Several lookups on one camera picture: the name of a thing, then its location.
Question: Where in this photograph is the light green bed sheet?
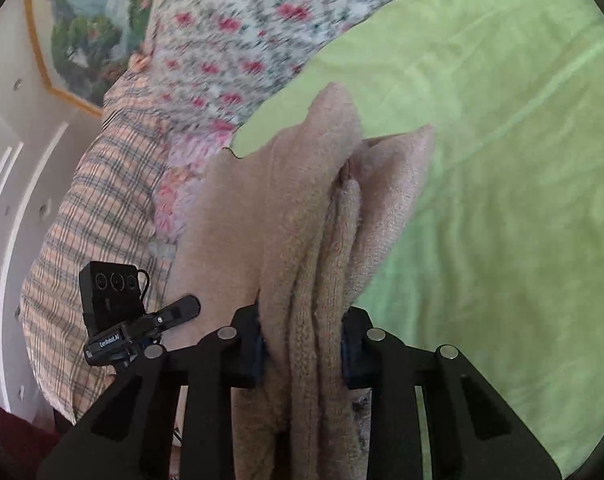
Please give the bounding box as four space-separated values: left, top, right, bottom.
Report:
230 0 604 480

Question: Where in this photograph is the white studded headboard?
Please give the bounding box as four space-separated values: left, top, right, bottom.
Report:
0 87 108 411

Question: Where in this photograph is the purple floral ruffled garment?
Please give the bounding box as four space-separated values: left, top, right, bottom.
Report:
150 132 233 242

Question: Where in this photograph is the dark red cloth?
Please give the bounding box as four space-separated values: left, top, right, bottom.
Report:
0 401 58 480

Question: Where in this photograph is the plaid checked blanket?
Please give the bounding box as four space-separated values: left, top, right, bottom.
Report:
20 67 183 423

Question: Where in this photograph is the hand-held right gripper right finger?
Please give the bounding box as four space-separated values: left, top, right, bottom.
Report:
339 306 558 480

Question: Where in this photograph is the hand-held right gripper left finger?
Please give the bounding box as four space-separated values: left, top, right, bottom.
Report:
36 305 263 480

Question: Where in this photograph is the framed landscape picture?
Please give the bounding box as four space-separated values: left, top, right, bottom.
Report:
24 0 167 119

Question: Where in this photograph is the white floral quilt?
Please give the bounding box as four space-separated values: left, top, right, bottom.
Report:
126 0 469 161

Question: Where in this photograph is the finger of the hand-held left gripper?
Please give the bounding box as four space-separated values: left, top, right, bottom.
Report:
144 296 203 335

